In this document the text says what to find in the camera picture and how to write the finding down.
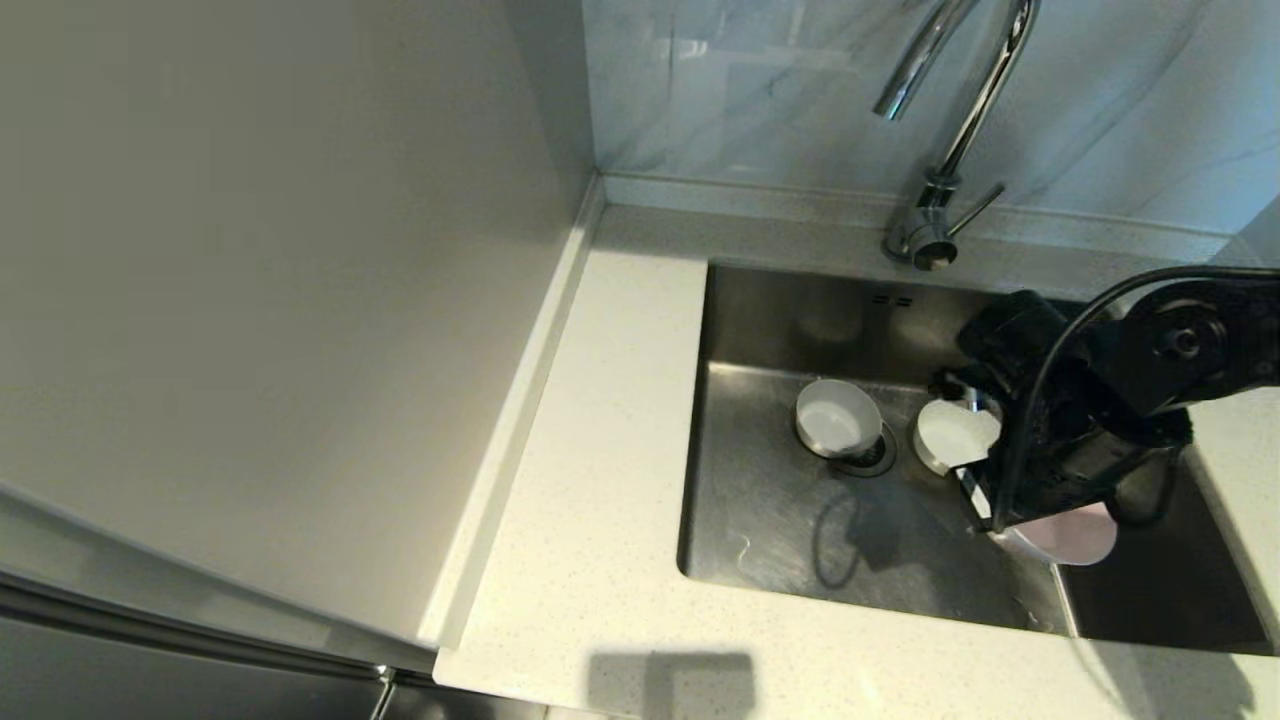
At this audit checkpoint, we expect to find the pink plastic bowl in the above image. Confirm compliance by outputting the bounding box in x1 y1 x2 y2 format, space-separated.
988 500 1118 568

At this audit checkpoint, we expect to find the white plastic bowl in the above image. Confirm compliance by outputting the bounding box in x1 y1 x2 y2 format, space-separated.
912 398 1003 477

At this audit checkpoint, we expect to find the grey-blue plastic bowl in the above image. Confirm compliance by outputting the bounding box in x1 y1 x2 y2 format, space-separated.
795 377 884 460

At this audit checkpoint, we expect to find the chrome faucet lever handle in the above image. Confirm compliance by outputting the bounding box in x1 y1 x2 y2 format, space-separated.
946 181 1007 239

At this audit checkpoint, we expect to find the stainless steel sink basin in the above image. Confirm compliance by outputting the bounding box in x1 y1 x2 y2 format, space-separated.
676 260 1276 658

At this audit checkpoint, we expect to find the chrome gooseneck faucet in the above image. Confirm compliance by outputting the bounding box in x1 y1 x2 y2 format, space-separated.
872 0 1041 271

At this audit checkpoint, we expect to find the tall grey cabinet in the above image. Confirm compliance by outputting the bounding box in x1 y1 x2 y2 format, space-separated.
0 0 606 691

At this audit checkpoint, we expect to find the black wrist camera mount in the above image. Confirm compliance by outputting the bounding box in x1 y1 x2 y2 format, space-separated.
933 368 1004 415

